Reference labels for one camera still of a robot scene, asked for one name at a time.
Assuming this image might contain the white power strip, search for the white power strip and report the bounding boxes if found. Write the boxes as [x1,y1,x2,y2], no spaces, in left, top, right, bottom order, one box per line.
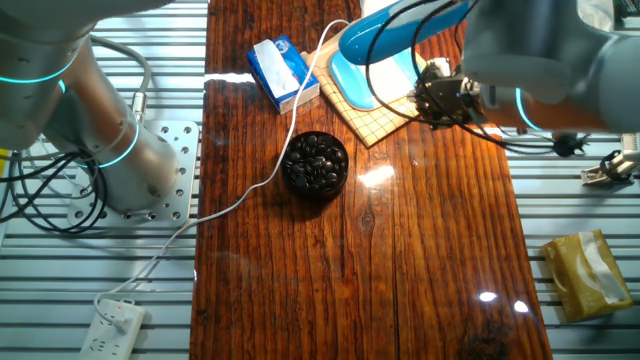
[78,297,147,360]

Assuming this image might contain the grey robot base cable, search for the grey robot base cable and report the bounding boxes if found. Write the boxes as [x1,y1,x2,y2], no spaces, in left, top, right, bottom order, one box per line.
[89,34,153,126]

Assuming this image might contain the black bowl of go stones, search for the black bowl of go stones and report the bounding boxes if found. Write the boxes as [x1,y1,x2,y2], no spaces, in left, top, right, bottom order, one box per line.
[280,130,351,203]

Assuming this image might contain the white lamp power cable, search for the white lamp power cable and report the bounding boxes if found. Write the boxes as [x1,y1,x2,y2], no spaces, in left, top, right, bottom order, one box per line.
[93,18,351,335]

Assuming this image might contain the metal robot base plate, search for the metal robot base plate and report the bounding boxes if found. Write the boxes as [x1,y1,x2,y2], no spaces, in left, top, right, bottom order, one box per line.
[66,119,202,230]

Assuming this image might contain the yellow tissue pack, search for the yellow tissue pack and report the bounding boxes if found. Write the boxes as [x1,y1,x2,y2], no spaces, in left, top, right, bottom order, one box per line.
[540,229,636,324]

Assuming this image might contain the blue tissue pack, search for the blue tissue pack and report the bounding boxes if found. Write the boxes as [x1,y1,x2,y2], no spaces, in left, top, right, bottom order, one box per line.
[245,34,322,116]

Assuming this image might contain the black base cable bundle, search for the black base cable bundle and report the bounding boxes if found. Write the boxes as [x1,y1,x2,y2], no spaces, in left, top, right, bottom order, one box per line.
[0,148,108,236]

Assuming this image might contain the beige grid go board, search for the beige grid go board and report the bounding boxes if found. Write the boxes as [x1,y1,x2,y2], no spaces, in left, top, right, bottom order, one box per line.
[301,31,430,150]

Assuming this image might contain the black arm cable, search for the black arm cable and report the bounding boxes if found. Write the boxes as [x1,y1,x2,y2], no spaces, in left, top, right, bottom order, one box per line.
[364,0,591,159]
[410,0,591,159]

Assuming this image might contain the clear plastic bag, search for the clear plastic bag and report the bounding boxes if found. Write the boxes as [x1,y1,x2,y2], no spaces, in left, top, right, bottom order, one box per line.
[576,0,617,33]

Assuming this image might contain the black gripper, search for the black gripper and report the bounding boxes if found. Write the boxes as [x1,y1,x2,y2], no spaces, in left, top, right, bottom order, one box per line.
[408,67,481,130]

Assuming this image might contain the metal camera clamp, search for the metal camera clamp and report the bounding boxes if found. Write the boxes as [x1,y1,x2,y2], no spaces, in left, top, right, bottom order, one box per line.
[579,148,636,188]

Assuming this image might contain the blue and white desk lamp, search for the blue and white desk lamp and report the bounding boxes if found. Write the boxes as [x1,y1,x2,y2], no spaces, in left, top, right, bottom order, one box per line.
[329,0,474,112]

